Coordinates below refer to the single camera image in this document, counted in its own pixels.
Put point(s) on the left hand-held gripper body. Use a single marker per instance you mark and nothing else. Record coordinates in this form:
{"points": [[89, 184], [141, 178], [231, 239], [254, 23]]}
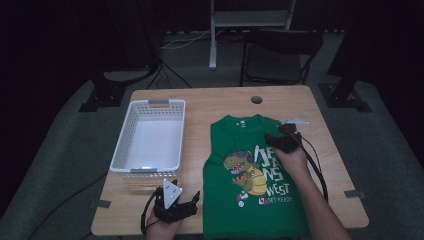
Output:
{"points": [[173, 203]]}

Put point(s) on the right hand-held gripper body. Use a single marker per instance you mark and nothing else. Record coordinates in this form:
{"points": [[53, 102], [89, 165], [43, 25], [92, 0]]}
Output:
{"points": [[288, 140]]}

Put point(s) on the green dinosaur print T-shirt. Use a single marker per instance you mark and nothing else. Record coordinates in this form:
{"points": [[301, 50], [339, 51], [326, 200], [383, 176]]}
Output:
{"points": [[226, 206]]}

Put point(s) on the person's right hand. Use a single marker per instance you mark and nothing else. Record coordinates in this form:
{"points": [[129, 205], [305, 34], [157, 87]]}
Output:
{"points": [[293, 163]]}

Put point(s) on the person's left hand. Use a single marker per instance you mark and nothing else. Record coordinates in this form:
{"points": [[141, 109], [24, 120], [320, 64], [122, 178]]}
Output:
{"points": [[160, 228]]}

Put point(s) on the white plastic basket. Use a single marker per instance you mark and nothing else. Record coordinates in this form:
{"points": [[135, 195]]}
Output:
{"points": [[150, 143]]}

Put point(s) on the grey tape strip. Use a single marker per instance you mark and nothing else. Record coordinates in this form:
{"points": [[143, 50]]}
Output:
{"points": [[104, 203], [354, 193]]}

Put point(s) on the black folding chair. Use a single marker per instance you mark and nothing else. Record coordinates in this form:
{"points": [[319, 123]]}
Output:
{"points": [[276, 63]]}

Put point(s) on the black stand with base plate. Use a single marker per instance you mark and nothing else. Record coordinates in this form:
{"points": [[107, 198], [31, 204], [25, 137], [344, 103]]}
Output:
{"points": [[103, 93], [343, 96]]}

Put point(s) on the white metal table frame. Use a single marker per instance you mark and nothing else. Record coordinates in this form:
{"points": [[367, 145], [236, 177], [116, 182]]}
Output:
{"points": [[213, 50]]}

